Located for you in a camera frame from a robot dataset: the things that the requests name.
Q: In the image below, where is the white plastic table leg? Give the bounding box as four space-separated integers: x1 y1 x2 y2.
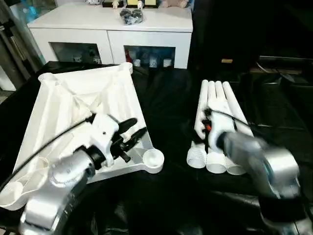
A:
205 80 227 174
187 80 210 169
215 81 247 176
223 81 255 139

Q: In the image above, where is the white plastic table top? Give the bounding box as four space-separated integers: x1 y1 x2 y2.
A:
0 63 165 211

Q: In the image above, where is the black plastic mat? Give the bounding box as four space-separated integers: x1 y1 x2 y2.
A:
0 61 313 235

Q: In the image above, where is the black flat device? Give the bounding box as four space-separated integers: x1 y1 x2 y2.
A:
258 55 313 75

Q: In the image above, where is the grey bundle on cabinet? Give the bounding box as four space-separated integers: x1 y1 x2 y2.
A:
119 8 144 25

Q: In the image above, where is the white cabinet with glass doors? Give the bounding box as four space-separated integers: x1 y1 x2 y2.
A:
27 4 194 69

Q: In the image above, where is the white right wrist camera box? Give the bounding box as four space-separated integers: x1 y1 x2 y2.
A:
209 117 236 150

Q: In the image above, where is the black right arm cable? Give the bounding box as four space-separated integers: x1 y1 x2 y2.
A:
207 110 268 136

